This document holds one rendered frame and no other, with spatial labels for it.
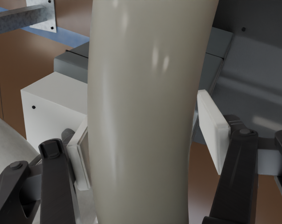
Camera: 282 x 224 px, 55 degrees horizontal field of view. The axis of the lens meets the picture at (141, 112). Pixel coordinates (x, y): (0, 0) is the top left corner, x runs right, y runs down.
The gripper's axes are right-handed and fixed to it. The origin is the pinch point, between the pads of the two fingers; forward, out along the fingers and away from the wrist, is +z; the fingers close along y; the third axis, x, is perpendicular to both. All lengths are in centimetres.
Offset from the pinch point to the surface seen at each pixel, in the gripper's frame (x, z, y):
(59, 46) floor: -4, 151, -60
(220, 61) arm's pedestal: -12, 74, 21
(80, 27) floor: 5, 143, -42
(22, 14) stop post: 16, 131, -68
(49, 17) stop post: 13, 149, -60
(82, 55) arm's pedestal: -1, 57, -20
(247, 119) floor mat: -53, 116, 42
